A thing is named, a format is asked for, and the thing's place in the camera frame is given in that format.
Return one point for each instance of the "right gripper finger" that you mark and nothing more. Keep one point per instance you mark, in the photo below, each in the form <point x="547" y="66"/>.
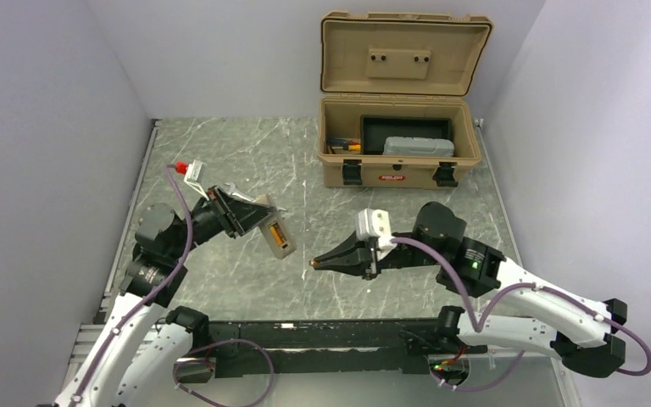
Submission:
<point x="357" y="269"/>
<point x="350" y="251"/>

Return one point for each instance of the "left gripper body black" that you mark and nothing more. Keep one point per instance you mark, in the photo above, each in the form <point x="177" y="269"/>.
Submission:
<point x="222" y="211"/>

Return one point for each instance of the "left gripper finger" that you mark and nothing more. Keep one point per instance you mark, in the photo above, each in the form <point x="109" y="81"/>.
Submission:
<point x="240" y="206"/>
<point x="247" y="221"/>

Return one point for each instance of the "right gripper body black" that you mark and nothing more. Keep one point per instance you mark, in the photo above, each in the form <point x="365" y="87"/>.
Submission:
<point x="389" y="260"/>

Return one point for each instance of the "beige remote control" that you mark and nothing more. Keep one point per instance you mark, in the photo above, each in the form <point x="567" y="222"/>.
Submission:
<point x="289" y="246"/>

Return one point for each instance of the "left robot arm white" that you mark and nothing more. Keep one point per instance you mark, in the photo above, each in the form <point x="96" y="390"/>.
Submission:
<point x="143" y="336"/>

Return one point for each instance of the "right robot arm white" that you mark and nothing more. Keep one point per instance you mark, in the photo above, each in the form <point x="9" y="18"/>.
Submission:
<point x="504" y="305"/>

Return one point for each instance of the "silver combination wrench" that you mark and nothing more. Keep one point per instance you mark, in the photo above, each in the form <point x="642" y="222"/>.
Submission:
<point x="241" y="194"/>

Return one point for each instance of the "grey plastic case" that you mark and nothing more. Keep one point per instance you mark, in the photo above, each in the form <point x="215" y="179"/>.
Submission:
<point x="418" y="146"/>

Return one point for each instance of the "black tray in toolbox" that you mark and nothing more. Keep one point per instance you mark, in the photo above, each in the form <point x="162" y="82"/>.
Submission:
<point x="376" y="129"/>

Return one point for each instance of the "tan plastic toolbox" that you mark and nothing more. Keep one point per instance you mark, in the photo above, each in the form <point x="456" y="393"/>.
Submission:
<point x="409" y="65"/>

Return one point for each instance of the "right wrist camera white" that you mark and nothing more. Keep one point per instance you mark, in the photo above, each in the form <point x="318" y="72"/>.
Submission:
<point x="373" y="225"/>

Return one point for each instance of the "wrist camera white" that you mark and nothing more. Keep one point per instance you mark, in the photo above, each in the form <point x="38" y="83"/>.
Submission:
<point x="373" y="225"/>
<point x="193" y="176"/>

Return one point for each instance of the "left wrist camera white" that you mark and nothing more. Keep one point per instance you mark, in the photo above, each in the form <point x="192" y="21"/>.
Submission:
<point x="193" y="176"/>

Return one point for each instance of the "aluminium frame rail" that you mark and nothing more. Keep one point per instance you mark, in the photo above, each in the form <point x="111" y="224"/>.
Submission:
<point x="419" y="336"/>

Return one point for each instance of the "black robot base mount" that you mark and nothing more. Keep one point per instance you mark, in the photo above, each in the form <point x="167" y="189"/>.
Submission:
<point x="238" y="348"/>

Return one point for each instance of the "yellow-handled tools in toolbox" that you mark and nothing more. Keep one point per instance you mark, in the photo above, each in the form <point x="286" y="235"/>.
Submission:
<point x="339" y="145"/>

